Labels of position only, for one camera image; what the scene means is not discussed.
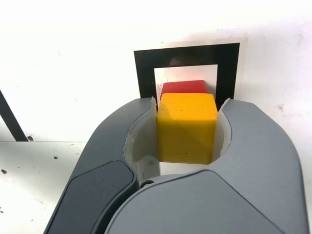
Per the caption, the yellow cube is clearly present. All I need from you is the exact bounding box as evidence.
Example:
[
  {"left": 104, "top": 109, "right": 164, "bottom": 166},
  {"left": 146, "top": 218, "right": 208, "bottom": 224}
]
[{"left": 156, "top": 93, "right": 218, "bottom": 164}]

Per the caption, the red cube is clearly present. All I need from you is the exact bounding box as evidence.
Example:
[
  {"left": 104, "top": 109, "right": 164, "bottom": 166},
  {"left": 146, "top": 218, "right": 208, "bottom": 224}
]
[{"left": 160, "top": 79, "right": 208, "bottom": 96}]

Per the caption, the black tape strip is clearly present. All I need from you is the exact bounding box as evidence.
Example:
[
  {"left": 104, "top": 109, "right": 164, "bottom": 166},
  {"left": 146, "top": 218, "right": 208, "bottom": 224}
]
[{"left": 0, "top": 89, "right": 29, "bottom": 142}]

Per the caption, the black tape square outline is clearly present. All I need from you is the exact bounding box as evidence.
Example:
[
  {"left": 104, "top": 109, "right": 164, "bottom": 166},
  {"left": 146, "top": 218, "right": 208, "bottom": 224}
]
[{"left": 133, "top": 42, "right": 241, "bottom": 110}]

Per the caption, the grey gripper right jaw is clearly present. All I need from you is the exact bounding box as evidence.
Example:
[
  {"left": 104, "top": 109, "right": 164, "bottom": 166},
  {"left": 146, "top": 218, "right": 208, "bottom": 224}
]
[{"left": 104, "top": 97, "right": 307, "bottom": 234}]

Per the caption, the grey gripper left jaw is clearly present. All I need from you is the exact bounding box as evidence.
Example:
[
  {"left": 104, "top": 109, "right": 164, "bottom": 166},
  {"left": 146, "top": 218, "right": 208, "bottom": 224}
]
[{"left": 44, "top": 96, "right": 162, "bottom": 234}]

